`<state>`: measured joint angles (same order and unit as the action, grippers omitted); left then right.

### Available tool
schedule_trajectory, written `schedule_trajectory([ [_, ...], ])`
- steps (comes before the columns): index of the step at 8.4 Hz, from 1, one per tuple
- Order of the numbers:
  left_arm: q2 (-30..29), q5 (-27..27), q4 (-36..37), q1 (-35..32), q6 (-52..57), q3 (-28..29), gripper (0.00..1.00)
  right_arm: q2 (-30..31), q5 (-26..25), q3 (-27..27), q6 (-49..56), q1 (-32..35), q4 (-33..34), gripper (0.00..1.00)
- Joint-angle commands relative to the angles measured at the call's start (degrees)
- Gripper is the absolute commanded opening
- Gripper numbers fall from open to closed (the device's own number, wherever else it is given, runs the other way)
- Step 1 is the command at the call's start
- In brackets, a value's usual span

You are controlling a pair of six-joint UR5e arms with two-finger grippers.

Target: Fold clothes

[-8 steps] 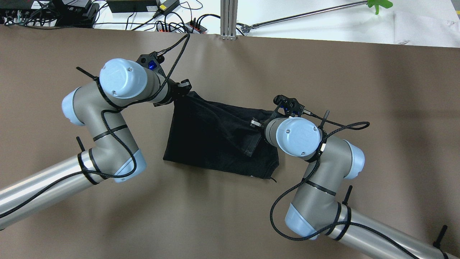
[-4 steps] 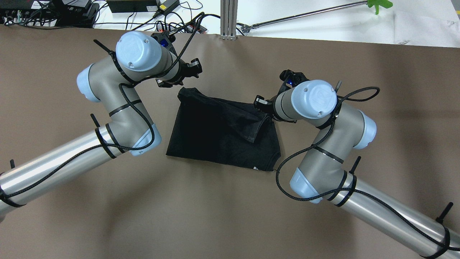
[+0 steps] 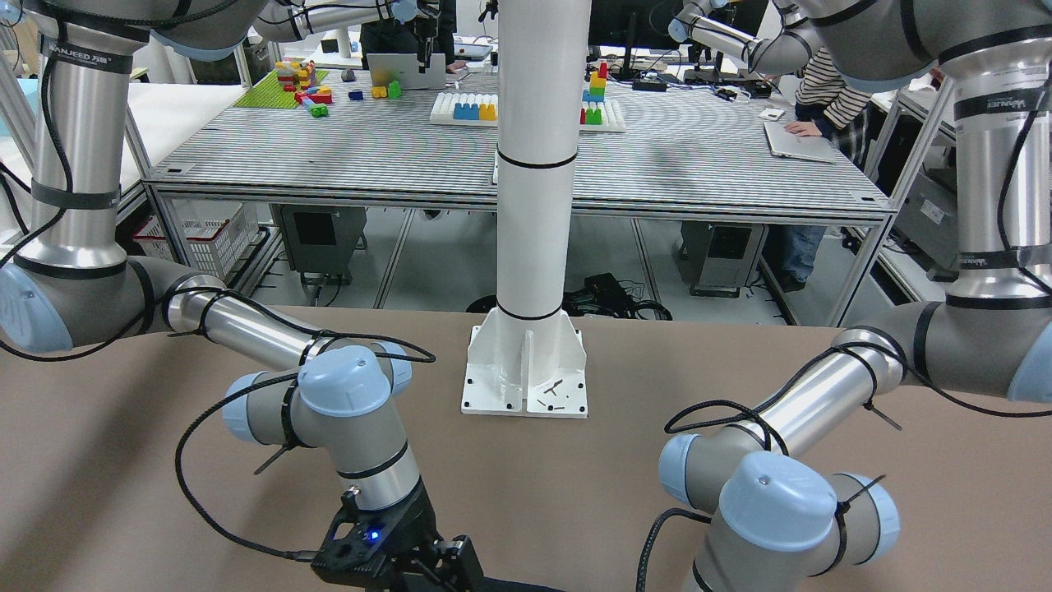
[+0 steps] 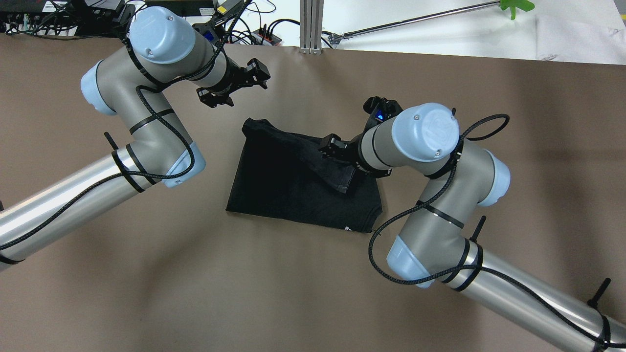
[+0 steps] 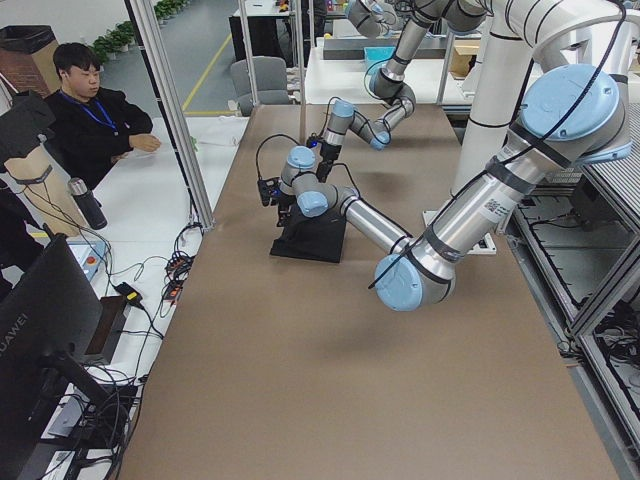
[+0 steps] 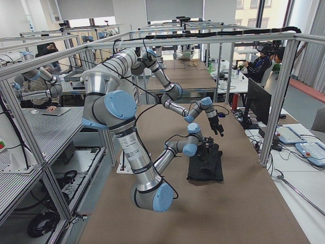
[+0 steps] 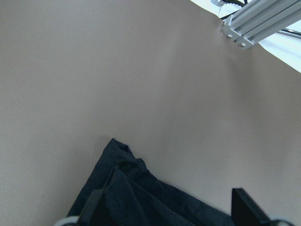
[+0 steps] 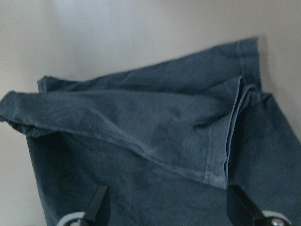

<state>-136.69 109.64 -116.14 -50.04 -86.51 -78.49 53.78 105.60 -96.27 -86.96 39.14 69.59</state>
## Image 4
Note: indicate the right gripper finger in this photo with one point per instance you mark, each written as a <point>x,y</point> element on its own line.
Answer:
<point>332,146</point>

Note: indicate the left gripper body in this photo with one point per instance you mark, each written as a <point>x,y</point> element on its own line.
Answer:
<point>233,78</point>

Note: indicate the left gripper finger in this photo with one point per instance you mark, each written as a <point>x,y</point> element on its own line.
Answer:
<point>256,74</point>

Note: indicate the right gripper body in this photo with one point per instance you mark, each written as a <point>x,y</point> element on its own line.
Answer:
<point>350,150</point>

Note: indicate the black graphic t-shirt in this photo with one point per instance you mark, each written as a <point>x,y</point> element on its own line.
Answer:
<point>283,175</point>

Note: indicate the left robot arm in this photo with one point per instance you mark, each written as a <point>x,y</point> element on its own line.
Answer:
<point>161,49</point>

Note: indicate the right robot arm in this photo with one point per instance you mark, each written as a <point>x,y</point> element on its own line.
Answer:
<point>424,244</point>

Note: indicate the red black usb hub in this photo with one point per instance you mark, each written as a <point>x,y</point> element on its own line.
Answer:
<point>263,37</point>

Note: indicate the black power adapter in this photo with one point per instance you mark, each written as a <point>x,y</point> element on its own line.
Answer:
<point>226,9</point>

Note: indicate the metal rod with green clip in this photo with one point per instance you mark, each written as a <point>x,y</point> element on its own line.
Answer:
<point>513,6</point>

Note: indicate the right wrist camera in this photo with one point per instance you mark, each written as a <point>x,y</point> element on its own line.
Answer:
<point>380,110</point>

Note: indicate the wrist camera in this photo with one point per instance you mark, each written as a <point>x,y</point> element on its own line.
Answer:
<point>380,110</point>
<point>215,32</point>

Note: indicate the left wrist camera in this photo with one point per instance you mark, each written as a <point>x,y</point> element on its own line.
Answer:
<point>215,32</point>

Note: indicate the aluminium frame post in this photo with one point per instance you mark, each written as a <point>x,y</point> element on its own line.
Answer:
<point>311,16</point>

